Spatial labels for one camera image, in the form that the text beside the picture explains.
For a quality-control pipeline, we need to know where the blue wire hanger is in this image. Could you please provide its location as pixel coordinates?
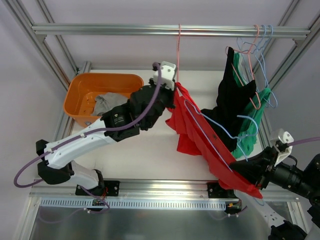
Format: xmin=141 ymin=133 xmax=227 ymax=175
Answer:
xmin=255 ymin=24 xmax=278 ymax=109
xmin=183 ymin=99 xmax=266 ymax=207

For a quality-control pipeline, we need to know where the red tank top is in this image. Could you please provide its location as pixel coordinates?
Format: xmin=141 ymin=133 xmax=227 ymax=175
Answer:
xmin=165 ymin=83 xmax=262 ymax=199

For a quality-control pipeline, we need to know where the grey tank top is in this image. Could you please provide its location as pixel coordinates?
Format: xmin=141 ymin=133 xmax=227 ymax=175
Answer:
xmin=91 ymin=92 xmax=128 ymax=117

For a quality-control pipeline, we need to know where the black tank top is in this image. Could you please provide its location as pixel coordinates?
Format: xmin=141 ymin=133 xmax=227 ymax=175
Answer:
xmin=201 ymin=47 xmax=256 ymax=152

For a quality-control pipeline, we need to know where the pink wire hanger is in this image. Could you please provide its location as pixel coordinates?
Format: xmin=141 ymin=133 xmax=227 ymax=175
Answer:
xmin=176 ymin=23 xmax=182 ymax=83

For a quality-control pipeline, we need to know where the pink hanger with black top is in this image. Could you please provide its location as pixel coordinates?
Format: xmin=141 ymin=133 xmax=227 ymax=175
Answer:
xmin=234 ymin=24 xmax=261 ymax=110

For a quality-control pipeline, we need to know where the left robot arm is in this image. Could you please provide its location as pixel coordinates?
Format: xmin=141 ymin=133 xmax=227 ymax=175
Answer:
xmin=36 ymin=82 xmax=176 ymax=196

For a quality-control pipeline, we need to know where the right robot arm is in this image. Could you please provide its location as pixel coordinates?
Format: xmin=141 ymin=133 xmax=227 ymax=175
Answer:
xmin=223 ymin=147 xmax=320 ymax=240

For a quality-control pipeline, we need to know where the green tank top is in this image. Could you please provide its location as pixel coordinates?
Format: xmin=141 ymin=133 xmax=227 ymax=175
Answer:
xmin=231 ymin=52 xmax=272 ymax=159

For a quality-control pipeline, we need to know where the blue hanger with green top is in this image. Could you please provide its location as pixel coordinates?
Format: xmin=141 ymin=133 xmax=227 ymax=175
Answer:
xmin=232 ymin=25 xmax=274 ymax=89

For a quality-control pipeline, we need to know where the orange plastic bin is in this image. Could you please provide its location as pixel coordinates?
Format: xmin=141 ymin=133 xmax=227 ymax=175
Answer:
xmin=62 ymin=72 xmax=145 ymax=127

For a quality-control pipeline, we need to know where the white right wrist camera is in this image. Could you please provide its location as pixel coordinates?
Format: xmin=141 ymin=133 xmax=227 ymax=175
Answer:
xmin=269 ymin=128 xmax=294 ymax=167

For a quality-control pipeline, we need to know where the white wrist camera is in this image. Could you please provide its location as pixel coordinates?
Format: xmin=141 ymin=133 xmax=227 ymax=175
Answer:
xmin=152 ymin=61 xmax=177 ymax=91
xmin=269 ymin=128 xmax=294 ymax=167

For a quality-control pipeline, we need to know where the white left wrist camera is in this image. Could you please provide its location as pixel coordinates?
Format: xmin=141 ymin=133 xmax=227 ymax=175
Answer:
xmin=152 ymin=61 xmax=177 ymax=91

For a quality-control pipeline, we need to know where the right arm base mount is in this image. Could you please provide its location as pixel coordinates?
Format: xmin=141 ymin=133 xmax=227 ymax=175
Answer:
xmin=206 ymin=181 xmax=237 ymax=199

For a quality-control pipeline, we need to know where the blue empty wire hanger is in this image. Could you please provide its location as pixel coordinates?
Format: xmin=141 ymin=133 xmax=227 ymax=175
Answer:
xmin=255 ymin=24 xmax=278 ymax=109

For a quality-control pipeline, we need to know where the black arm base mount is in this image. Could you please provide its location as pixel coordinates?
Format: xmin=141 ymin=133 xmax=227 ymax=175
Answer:
xmin=87 ymin=180 xmax=121 ymax=197

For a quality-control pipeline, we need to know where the aluminium hanging rail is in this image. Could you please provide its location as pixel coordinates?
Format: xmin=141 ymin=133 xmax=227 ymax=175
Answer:
xmin=31 ymin=23 xmax=311 ymax=40

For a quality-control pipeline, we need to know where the white slotted cable duct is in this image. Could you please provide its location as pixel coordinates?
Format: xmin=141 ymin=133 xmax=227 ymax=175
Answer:
xmin=39 ymin=197 xmax=227 ymax=211

